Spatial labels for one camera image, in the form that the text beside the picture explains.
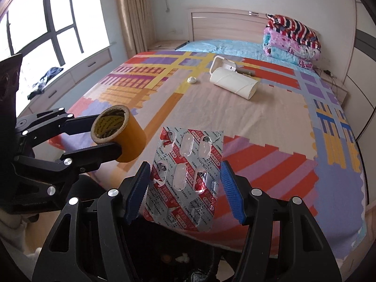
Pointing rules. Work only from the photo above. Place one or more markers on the dark blue cloth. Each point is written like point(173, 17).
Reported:
point(44, 82)

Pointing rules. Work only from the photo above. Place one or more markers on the white paper tube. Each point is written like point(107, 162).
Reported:
point(232, 83)

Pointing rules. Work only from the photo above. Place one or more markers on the beige curtain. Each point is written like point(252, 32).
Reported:
point(132, 11)

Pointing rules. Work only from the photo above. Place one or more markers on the yellow-brown tape roll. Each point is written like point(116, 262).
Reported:
point(129, 135)

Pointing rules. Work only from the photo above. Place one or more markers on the red white paper packet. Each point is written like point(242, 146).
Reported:
point(188, 158)

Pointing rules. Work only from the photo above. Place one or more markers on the pink folded quilt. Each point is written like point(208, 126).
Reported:
point(282, 50)

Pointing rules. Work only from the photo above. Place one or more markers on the white plastic container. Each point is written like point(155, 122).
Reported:
point(226, 64)

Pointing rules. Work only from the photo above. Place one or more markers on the white wardrobe with dark stripes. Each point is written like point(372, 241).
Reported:
point(364, 64)

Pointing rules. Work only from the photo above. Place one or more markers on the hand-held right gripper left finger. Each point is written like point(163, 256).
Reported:
point(136, 192)

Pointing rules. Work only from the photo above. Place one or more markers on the wooden nightstand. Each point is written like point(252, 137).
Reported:
point(164, 45)
point(335, 86)

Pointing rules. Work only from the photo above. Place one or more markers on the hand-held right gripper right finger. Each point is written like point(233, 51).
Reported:
point(233, 194)

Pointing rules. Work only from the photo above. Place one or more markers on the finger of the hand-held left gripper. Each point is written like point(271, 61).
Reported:
point(94, 154)
point(73, 124)

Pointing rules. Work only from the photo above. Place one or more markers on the wooden bed headboard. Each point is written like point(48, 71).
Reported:
point(223, 23)

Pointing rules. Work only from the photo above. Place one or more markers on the striped folded blanket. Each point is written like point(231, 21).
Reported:
point(293, 28)

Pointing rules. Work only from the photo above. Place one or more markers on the person's white jacket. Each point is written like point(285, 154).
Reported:
point(14, 241)

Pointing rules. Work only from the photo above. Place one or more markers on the small white cap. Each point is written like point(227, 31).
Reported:
point(192, 81)

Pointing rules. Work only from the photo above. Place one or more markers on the window with dark frame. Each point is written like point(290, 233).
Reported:
point(29, 20)

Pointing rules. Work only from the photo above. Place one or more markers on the window seat drawer cabinet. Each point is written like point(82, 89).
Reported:
point(88, 61)

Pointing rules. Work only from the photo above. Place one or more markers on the colourful patterned bed cover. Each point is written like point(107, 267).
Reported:
point(264, 114)

